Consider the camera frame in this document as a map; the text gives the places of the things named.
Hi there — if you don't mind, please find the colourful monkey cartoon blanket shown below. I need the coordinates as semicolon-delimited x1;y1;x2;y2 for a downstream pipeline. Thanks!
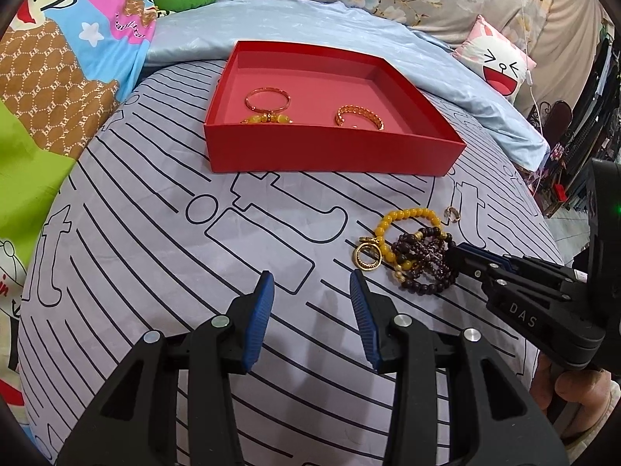
1;0;157;417

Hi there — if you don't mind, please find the right hand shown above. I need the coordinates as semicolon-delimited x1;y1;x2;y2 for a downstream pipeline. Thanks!
529;352;614;440

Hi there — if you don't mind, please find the light blue quilt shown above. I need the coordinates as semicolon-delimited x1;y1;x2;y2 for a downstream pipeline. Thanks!
145;0;550;172

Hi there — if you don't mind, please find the dark garnet bead strand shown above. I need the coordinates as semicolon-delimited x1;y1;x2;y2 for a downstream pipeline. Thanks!
390;227;459;296

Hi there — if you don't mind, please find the twisted gold cuff bracelet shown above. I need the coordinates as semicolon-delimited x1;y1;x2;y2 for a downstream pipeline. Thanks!
333;104;385;133

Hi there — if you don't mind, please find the gold ring pendant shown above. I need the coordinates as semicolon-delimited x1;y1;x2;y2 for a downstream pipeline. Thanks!
352;237;383;271

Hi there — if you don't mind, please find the orange yellow bead bracelet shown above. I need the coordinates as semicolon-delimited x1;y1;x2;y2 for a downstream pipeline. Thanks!
373;206;444;273

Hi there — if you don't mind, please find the grey striped bed sheet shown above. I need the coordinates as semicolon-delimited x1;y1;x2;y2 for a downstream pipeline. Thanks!
18;61;561;465

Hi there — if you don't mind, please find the thin gold bangle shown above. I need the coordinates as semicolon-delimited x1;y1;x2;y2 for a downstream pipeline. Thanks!
244;86;291;114

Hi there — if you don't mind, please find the white pink cat cushion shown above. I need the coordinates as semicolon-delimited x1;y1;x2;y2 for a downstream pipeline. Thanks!
453;15;537;103

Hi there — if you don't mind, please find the yellow amber charm bracelet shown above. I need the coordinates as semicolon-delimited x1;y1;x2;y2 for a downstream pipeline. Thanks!
239;110;296;127

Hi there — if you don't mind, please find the red cardboard tray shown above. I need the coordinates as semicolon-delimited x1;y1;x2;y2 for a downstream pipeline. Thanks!
204;41;466;177

